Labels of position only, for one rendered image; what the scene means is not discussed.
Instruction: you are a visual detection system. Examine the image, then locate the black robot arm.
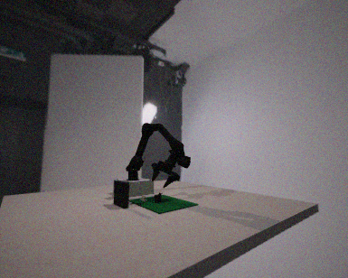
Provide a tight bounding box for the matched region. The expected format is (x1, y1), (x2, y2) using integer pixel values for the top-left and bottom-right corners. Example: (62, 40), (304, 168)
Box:
(126, 123), (191, 181)

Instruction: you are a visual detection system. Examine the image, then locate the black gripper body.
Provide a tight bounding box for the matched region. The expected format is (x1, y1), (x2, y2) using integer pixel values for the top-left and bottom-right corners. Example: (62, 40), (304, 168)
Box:
(152, 159), (180, 181)

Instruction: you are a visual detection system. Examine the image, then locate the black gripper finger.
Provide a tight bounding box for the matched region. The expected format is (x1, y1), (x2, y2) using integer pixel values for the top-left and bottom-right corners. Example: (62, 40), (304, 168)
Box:
(152, 167), (160, 181)
(164, 175), (176, 188)

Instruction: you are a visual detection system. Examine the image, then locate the green circuit board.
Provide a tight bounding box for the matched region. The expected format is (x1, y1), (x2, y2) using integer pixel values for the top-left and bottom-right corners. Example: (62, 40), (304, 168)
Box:
(129, 195), (199, 214)

